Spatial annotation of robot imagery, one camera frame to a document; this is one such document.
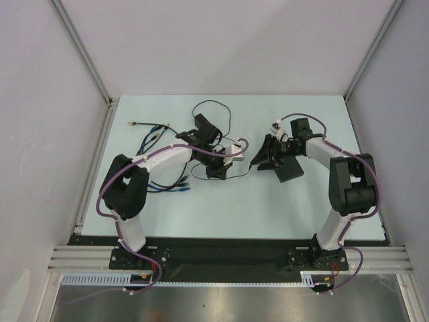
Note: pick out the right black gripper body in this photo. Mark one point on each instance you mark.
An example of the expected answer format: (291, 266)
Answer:
(270, 151)

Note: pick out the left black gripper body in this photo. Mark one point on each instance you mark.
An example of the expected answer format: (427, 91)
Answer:
(214, 165)

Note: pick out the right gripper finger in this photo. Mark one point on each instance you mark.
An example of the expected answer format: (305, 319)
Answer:
(270, 165)
(263, 155)

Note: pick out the black network switch box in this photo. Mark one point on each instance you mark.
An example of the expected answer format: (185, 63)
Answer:
(289, 169)

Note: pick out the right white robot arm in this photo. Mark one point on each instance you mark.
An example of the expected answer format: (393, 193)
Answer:
(353, 187)

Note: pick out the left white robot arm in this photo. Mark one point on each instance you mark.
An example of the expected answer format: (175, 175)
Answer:
(123, 193)

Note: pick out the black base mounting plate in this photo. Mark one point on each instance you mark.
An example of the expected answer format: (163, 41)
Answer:
(219, 274)

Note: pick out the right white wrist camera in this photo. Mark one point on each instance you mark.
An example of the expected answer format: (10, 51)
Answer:
(279, 133)

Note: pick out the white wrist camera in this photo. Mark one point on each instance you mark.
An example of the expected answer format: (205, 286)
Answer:
(236, 151)
(279, 133)

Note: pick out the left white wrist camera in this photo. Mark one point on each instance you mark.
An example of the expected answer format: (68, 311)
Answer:
(236, 151)

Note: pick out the aluminium frame rail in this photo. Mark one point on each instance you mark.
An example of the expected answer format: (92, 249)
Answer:
(371, 260)

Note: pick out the white slotted cable duct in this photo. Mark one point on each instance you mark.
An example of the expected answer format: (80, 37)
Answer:
(105, 279)

